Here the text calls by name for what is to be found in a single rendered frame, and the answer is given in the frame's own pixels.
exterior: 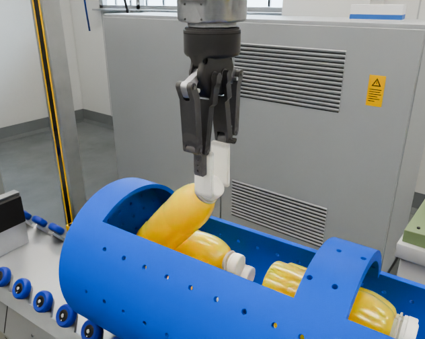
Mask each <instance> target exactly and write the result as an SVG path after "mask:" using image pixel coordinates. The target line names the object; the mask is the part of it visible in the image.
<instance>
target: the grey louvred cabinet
mask: <svg viewBox="0 0 425 339"><path fill-rule="evenodd" d="M103 22H104V36H105V43H106V56H107V64H108V77H109V84H110V97H111V105H112V118H113V126H114V139H115V147H116V160H117V167H118V179H119V180H120V179H123V178H141V179H144V180H148V181H150V182H154V183H157V184H161V185H164V186H167V187H168V188H170V189H172V190H173V191H174V192H175V191H176V190H177V189H179V188H181V187H182V186H185V185H186V184H191V183H194V154H193V153H189V152H185V151H184V150H183V144H182V125H181V115H180V99H179V97H178V93H177V91H176V82H177V81H185V80H186V79H187V78H188V77H189V70H190V64H191V60H190V57H188V56H186V55H185V54H184V32H183V29H185V27H186V26H188V23H186V22H180V21H179V20H178V15H177V13H166V12H144V13H105V14H104V17H103ZM237 26H239V29H241V52H240V54H239V55H238V56H235V57H232V61H233V68H235V69H242V70H243V79H242V82H241V93H240V107H239V131H238V134H237V136H235V135H233V138H236V139H237V141H236V143H235V144H232V143H229V144H230V186H228V187H225V186H224V193H223V194H222V195H221V196H220V197H219V198H218V199H217V201H216V202H215V207H214V210H213V212H212V215H211V216H214V217H218V218H220V219H224V220H226V221H230V222H232V223H236V224H238V225H242V226H245V227H249V228H251V229H255V230H257V231H261V232H263V233H267V234H269V235H273V236H276V237H279V238H282V239H285V240H288V241H291V242H294V243H298V244H301V245H303V246H307V247H309V248H313V249H315V250H318V249H319V248H320V247H321V246H322V245H323V243H324V242H325V241H327V240H328V239H329V238H331V237H337V238H340V239H344V240H346V241H351V242H353V243H357V244H360V245H362V246H366V247H369V248H373V249H376V250H379V251H380V252H381V271H383V272H387V273H390V271H391V269H392V268H393V266H394V265H395V263H396V262H397V259H398V257H395V249H396V245H397V243H398V241H399V239H400V238H401V236H402V235H403V233H404V229H405V228H406V227H407V225H408V221H409V217H410V211H411V207H412V201H413V198H414V192H415V189H416V182H417V179H418V173H419V169H420V164H421V160H422V154H423V150H424V144H425V20H414V19H404V21H402V22H370V21H349V17H315V16H289V15H247V18H246V20H245V21H244V22H237Z"/></svg>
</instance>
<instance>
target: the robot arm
mask: <svg viewBox="0 0 425 339"><path fill-rule="evenodd" d="M177 15H178V20H179V21H180V22H186V23H188V26H186V27H185V29H183V32H184V54H185V55H186V56H187V57H190V60H191V64H190V70H189V77H188V78H187V79H186V80H185V81H177V82H176V91H177V93H178V97H179V99H180V115H181V125H182V144H183V150H184V151H185V152H189V153H193V154H194V193H195V194H197V195H200V196H204V197H207V198H212V197H213V194H214V176H216V177H218V178H219V179H220V180H221V181H222V183H223V186H225V187H228V186H230V144H229V143H232V144H235V143H236V141H237V139H236V138H233V135H235V136H237V134H238V131H239V107H240V93H241V82H242V79H243V70H242V69H235V68H233V61H232V57H236V56H238V55H239V54H240V52H241V29H239V26H237V22H244V21H245V20H246V18H247V0H177ZM205 98H208V99H205ZM231 125H232V127H231ZM212 126H214V133H215V141H212V142H211V151H210V140H211V133H212Z"/></svg>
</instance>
